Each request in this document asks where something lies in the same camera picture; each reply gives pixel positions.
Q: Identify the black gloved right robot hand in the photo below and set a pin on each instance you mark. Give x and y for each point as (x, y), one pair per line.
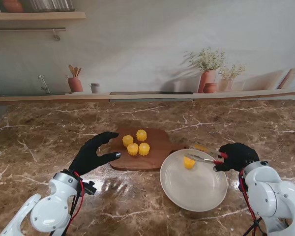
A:
(238, 155)

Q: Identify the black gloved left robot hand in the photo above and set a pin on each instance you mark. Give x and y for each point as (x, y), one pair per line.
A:
(88, 155)

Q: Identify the yellow corn chunk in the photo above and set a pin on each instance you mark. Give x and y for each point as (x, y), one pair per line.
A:
(144, 148)
(141, 134)
(189, 164)
(133, 149)
(127, 140)

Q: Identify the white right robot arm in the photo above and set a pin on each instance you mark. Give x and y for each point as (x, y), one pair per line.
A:
(268, 186)

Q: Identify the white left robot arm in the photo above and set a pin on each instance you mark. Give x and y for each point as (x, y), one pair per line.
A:
(49, 216)

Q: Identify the brown wooden cutting board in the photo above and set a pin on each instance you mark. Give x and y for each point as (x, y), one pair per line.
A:
(137, 163)

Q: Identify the white round plate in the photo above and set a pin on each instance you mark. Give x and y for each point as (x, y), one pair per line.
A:
(191, 191)

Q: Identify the printed kitchen scene backdrop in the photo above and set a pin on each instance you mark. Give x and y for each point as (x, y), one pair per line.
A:
(137, 49)

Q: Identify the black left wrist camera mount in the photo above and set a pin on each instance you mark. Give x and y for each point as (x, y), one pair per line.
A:
(89, 188)

